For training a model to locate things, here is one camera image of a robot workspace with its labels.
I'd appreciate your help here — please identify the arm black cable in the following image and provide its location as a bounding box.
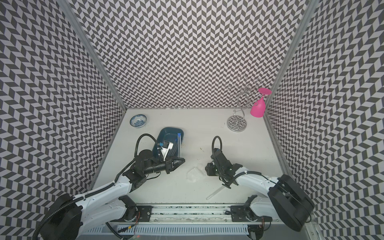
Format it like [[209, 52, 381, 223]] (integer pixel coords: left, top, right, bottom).
[[211, 135, 223, 169], [113, 133, 160, 184]]

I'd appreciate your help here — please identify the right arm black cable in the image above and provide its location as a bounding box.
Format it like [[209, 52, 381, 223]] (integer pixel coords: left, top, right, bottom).
[[211, 135, 223, 169]]

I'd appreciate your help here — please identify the test tube blue cap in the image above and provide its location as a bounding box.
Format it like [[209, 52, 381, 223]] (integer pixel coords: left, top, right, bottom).
[[177, 133, 182, 158], [206, 186, 225, 201]]

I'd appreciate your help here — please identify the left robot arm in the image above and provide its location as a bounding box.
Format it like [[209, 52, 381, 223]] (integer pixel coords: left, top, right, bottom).
[[32, 150, 186, 240]]

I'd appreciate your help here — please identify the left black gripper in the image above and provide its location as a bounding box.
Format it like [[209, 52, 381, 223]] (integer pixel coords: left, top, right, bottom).
[[143, 155, 185, 176]]

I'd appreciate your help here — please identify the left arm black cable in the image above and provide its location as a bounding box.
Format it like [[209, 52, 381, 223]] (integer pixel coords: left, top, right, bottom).
[[113, 133, 160, 184]]

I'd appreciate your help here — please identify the chrome wire glass rack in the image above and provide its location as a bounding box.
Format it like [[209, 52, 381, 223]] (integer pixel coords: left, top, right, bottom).
[[226, 75, 260, 133]]

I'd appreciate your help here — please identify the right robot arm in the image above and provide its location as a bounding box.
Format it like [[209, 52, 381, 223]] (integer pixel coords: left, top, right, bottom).
[[205, 148, 315, 232]]

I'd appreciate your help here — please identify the blue white ceramic bowl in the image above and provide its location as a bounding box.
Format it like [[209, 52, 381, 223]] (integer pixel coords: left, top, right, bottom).
[[130, 114, 147, 128]]

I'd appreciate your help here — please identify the pink plastic wine glass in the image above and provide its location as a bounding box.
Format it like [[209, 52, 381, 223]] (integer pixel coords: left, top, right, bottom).
[[250, 88, 272, 118]]

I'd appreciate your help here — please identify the teal plastic tray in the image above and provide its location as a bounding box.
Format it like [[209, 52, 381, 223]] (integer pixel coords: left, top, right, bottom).
[[157, 127, 184, 157]]

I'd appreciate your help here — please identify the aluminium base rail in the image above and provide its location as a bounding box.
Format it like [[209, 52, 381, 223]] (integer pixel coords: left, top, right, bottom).
[[75, 204, 323, 240]]

